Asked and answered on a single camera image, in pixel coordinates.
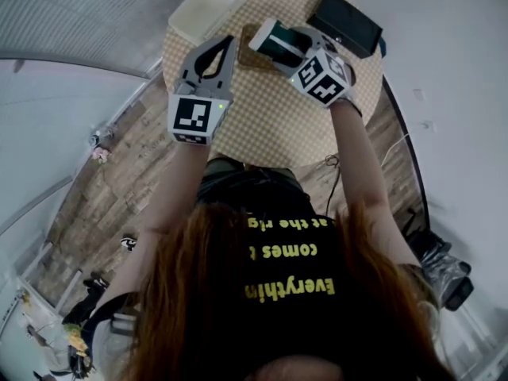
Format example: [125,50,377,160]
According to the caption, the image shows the person's right forearm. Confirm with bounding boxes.
[328,100,400,224]

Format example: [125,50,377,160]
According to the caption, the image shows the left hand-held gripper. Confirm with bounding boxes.
[167,34,239,147]

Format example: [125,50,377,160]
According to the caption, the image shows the dark denim shorts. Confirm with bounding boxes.
[197,156,311,214]

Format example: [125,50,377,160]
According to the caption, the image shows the round table with checkered cloth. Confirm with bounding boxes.
[161,0,386,170]

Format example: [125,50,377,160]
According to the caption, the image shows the black cable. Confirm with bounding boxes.
[324,154,343,218]

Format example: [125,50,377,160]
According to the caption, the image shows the black rectangular box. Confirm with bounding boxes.
[306,0,384,60]

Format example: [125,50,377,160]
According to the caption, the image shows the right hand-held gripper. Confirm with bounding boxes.
[272,25,356,110]

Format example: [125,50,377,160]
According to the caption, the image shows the black T-shirt with yellow print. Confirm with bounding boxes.
[190,202,402,381]

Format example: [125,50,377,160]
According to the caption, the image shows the white desktop organizer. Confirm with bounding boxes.
[167,0,250,48]

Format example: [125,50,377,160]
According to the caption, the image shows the person's left forearm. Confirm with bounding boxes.
[147,140,210,236]

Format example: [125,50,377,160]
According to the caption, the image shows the plastic-wrapped dark object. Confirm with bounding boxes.
[419,242,475,313]

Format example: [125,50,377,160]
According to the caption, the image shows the green and white box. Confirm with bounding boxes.
[248,17,314,70]

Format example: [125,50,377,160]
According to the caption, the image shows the yellow flower bunch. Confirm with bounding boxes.
[63,322,90,352]

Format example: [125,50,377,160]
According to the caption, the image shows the clear plastic bottle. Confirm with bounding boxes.
[89,127,116,147]

